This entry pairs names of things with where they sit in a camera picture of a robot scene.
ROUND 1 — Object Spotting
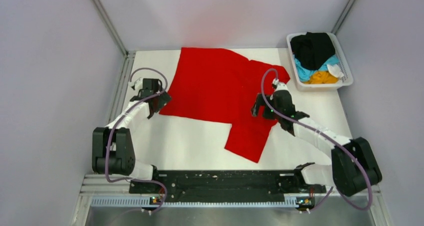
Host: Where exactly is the red t shirt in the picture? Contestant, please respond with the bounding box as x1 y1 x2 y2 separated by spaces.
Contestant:
160 48 290 163

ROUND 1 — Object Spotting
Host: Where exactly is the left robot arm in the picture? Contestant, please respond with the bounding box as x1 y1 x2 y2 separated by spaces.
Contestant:
91 78 171 193

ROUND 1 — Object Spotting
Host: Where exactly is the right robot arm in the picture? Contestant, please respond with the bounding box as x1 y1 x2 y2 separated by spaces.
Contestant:
251 90 383 196

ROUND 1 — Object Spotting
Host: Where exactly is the light blue t shirt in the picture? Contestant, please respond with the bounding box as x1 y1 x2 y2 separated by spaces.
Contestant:
294 55 340 82

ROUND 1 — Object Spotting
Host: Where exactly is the yellow t shirt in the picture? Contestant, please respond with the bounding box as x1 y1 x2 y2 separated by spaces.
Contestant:
304 71 339 85

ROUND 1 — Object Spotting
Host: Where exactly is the black t shirt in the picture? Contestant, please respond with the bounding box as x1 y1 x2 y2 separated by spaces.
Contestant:
290 32 336 70

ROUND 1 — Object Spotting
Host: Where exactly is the white cloth in basket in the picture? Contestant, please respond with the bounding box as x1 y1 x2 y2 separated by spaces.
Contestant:
327 64 344 79

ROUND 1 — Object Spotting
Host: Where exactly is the white plastic basket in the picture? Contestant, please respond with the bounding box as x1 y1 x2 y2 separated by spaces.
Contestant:
286 32 354 92

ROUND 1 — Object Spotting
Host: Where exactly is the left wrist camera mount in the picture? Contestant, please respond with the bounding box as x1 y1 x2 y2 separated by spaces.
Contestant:
128 78 143 91

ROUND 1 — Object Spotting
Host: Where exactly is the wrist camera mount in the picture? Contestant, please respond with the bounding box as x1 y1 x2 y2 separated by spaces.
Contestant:
128 78 143 91
272 79 288 92

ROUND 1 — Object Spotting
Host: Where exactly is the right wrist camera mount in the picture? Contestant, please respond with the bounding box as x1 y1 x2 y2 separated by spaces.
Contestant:
272 79 288 92

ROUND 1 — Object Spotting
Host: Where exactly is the left aluminium corner post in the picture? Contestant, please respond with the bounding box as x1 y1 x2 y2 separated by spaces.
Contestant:
91 0 128 57

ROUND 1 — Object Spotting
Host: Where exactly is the aluminium corner post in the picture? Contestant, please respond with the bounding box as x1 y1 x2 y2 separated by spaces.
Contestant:
91 0 128 57
331 0 357 34

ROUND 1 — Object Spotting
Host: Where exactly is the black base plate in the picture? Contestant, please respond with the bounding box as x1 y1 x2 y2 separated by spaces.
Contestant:
129 170 326 203

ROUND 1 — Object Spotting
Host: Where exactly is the aluminium frame rail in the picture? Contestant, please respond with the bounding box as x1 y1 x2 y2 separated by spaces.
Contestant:
71 50 137 226

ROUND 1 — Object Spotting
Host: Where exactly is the white cable duct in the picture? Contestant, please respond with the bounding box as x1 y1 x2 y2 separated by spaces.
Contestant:
91 196 314 208

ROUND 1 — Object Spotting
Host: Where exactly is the right aluminium corner post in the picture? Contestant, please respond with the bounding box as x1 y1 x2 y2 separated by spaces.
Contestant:
331 0 357 34

